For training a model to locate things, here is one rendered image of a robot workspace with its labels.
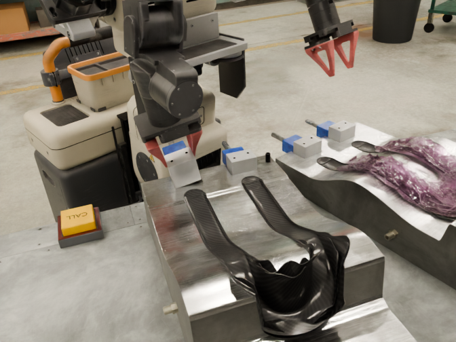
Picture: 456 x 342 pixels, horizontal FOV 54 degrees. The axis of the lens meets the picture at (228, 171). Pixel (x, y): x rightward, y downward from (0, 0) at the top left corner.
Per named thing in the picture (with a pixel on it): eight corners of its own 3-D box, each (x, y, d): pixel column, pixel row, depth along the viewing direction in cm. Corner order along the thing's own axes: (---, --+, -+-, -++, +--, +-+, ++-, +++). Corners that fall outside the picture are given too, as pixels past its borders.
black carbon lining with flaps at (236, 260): (180, 201, 81) (174, 156, 76) (262, 182, 85) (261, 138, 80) (251, 360, 53) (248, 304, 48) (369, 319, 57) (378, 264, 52)
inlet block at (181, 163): (158, 147, 90) (150, 126, 87) (181, 138, 91) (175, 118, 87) (175, 188, 81) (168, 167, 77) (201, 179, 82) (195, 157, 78)
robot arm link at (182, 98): (176, 9, 67) (123, 12, 63) (220, 31, 60) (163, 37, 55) (173, 83, 74) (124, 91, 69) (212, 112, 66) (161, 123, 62)
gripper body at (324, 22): (355, 26, 98) (346, -7, 97) (327, 37, 92) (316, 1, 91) (333, 35, 103) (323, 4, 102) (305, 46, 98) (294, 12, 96)
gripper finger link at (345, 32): (368, 62, 100) (356, 20, 98) (349, 70, 96) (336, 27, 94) (344, 68, 105) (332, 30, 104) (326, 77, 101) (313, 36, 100)
